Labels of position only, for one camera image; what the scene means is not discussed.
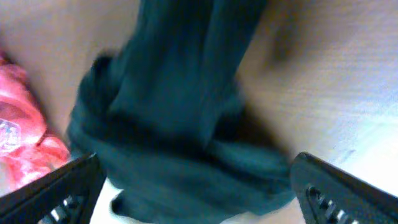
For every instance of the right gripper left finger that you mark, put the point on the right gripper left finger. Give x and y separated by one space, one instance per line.
66 195

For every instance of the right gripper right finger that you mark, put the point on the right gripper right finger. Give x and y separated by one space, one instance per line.
327 194

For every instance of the black t-shirt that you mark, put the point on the black t-shirt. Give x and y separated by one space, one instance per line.
162 117

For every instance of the crumpled red t-shirt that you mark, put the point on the crumpled red t-shirt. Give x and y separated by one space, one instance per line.
29 148

